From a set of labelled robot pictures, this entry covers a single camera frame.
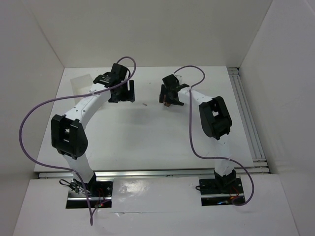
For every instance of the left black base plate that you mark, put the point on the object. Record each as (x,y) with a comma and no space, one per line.
(100,190)

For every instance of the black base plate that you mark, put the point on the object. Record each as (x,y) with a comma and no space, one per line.
(100,190)
(210,187)

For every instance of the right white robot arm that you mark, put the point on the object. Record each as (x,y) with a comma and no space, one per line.
(215,122)

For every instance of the aluminium front rail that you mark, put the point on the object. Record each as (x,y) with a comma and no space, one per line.
(157,173)

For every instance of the white cardboard box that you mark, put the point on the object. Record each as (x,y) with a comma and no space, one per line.
(82,84)

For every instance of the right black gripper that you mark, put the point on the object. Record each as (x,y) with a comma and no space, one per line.
(170,93)

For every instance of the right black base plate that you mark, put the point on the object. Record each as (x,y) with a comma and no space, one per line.
(210,187)

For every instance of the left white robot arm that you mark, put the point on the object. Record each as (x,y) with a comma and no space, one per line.
(68,135)

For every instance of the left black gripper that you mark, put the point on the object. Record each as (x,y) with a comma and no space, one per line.
(123,93)

